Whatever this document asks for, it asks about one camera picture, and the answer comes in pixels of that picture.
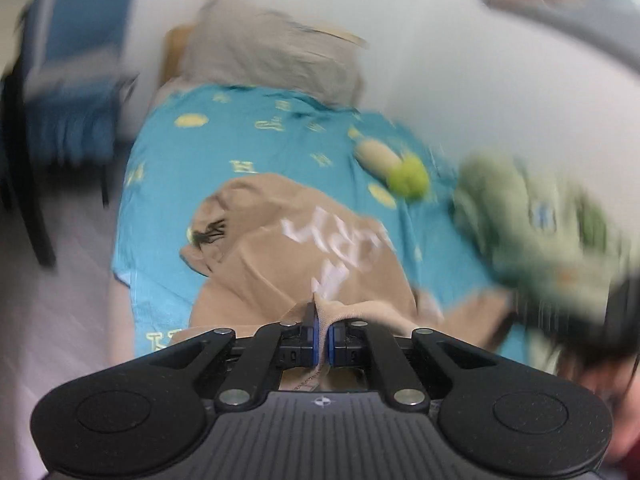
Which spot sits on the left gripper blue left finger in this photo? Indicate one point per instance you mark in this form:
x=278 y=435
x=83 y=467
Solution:
x=258 y=362

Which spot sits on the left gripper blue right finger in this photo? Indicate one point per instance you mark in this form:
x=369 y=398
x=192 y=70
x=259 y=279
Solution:
x=384 y=360

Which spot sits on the tan t-shirt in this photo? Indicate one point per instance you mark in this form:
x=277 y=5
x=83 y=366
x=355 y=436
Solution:
x=269 y=246

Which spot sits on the turquoise patterned bed sheet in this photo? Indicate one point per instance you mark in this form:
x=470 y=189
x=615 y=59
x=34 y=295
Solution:
x=199 y=138

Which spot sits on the green and beige plush toy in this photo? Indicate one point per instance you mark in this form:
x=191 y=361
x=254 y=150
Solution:
x=404 y=174

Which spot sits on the light green fleece blanket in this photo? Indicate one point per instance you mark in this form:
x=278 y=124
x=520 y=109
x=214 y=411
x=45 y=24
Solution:
x=543 y=233

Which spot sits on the grey pillow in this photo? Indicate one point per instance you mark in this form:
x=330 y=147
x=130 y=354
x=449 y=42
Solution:
x=238 y=43

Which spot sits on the blue covered chair near bed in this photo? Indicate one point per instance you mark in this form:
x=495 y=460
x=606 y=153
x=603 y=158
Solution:
x=61 y=100

